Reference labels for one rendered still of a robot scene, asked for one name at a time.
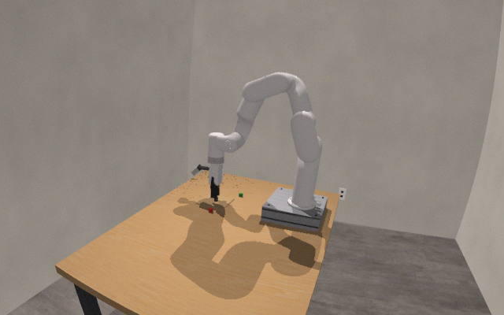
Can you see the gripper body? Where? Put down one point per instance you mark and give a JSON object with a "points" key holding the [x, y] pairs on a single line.
{"points": [[216, 171]]}

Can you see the tan mat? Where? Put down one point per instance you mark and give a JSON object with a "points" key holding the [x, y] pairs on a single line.
{"points": [[220, 204]]}

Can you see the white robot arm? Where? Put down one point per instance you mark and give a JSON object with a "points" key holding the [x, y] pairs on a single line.
{"points": [[302, 128]]}

